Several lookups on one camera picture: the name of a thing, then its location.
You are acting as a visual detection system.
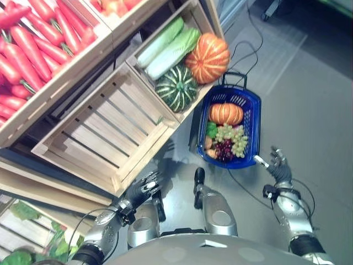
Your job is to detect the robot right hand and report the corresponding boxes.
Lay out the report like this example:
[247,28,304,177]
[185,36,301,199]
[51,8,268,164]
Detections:
[253,146,293,184]

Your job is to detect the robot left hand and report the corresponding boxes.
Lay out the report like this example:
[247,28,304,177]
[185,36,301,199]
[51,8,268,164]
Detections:
[125,171,164,206]

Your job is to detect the blue plastic shopping basket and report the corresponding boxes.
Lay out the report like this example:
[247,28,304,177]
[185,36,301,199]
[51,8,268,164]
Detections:
[196,72,262,170]

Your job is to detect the robot left leg silver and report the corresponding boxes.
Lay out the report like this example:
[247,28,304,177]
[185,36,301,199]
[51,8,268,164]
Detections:
[127,190,167,248]

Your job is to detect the robot leg silver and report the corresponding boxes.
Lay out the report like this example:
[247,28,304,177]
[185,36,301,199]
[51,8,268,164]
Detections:
[127,190,167,248]
[194,167,238,237]

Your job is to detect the green grape bunch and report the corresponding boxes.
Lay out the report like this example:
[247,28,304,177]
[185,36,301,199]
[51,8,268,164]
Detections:
[215,123,249,158]

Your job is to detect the purple grape bunch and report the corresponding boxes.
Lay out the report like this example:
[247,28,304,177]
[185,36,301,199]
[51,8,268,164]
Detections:
[214,138,236,163]

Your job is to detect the robot right leg silver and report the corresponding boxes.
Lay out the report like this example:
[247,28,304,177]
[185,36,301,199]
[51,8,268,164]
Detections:
[194,167,238,237]

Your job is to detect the empty wooden crate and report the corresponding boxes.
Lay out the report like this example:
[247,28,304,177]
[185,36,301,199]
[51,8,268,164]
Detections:
[30,61,180,197]

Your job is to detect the small orange pumpkin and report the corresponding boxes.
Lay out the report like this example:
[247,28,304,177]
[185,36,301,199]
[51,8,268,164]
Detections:
[208,102,244,126]

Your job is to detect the green leafy vegetable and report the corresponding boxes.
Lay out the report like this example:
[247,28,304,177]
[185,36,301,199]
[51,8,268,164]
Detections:
[206,121,219,138]

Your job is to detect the robot torso silver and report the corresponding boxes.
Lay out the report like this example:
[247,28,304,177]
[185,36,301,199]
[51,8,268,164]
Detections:
[110,228,304,265]

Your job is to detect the green leafy greens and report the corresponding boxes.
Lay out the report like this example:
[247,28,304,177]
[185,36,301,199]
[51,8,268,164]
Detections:
[0,200,85,265]

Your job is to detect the light wooden shelf board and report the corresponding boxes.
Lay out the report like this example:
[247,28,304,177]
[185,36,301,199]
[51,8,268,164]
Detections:
[0,159,111,214]

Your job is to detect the green striped pumpkin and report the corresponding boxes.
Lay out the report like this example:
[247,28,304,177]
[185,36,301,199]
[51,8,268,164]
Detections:
[154,64,199,113]

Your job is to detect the wooden crate with greens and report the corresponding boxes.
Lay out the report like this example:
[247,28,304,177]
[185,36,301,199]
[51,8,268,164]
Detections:
[0,193,85,265]

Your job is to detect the wooden crate with carrots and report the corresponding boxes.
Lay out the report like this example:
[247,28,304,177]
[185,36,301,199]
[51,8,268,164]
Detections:
[0,0,113,149]

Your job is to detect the large orange pumpkin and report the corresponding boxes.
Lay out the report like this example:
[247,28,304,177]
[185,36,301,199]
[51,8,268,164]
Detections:
[185,33,231,84]

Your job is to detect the napa cabbage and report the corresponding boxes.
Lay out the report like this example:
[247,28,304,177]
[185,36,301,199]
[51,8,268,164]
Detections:
[136,17,185,68]
[145,27,201,81]

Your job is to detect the red carrot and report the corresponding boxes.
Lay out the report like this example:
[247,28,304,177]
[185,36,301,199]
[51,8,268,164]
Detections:
[10,25,52,82]
[40,51,62,74]
[56,0,96,42]
[0,1,32,30]
[10,84,34,100]
[54,7,82,55]
[0,94,28,112]
[24,10,65,46]
[3,43,45,92]
[27,0,56,23]
[0,104,16,120]
[0,54,23,85]
[33,35,70,66]

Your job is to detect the cart leg with caster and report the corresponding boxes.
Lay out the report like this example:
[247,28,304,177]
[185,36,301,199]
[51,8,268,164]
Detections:
[261,0,280,22]

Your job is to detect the wooden crate with tomatoes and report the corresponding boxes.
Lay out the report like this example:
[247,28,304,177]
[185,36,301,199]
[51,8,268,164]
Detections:
[82,0,166,31]

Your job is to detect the wooden crate with pumpkins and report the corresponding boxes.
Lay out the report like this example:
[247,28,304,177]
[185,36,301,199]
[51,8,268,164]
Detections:
[125,0,226,123]

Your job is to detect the red tomato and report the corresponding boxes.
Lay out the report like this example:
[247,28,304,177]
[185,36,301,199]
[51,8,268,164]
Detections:
[123,0,142,10]
[98,0,125,17]

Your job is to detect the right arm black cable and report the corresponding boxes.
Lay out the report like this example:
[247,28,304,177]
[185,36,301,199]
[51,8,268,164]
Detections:
[291,178,321,230]

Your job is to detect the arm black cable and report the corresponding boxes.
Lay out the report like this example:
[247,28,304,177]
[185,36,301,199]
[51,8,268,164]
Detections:
[291,178,321,230]
[65,208,118,251]

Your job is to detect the thin black cable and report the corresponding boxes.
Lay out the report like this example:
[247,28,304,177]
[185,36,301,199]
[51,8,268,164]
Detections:
[227,168,276,211]

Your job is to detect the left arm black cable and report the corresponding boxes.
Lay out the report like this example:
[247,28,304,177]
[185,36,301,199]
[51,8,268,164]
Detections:
[65,208,118,251]

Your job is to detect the black floor cable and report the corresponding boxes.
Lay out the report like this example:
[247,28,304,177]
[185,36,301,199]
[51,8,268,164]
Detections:
[220,0,266,85]

